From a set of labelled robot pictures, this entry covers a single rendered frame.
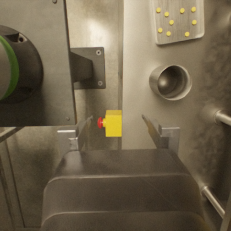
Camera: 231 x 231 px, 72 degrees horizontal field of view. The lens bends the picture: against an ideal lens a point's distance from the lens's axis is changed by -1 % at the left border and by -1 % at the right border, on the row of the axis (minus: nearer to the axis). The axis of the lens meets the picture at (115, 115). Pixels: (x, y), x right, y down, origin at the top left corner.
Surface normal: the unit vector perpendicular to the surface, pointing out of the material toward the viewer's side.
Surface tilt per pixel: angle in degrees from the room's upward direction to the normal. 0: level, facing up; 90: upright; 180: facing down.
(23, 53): 73
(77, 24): 0
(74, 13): 0
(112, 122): 0
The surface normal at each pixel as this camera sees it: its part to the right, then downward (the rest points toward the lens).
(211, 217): 0.00, -0.96
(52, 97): 0.01, 0.28
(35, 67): 0.89, 0.15
